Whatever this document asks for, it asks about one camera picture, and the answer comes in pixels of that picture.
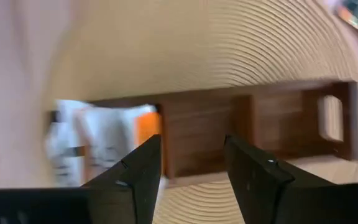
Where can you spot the brown wooden tea box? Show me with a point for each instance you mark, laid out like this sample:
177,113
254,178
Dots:
197,133

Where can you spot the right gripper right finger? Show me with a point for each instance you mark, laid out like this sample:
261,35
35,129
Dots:
259,199

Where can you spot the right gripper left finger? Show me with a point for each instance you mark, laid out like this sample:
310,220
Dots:
126,199

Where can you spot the red orange tea bag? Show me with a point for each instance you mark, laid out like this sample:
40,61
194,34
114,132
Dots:
357,15

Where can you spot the round woven straw placemat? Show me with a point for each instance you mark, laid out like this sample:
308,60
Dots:
197,46

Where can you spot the orange white tea bag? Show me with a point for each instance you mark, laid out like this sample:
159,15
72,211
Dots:
62,140
110,133
148,127

